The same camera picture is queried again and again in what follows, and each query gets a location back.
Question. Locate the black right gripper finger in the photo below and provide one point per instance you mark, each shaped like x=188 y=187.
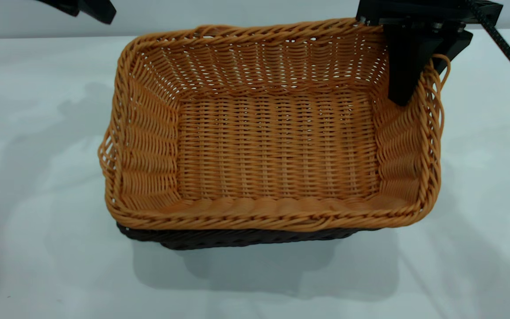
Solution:
x=407 y=62
x=456 y=46

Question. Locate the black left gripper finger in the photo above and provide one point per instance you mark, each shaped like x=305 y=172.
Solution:
x=62 y=4
x=100 y=11

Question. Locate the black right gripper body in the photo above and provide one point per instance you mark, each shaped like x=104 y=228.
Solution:
x=414 y=11

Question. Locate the orange woven plastic basket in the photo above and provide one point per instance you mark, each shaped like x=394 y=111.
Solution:
x=277 y=146

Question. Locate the black woven plastic basket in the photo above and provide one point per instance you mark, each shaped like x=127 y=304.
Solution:
x=237 y=237

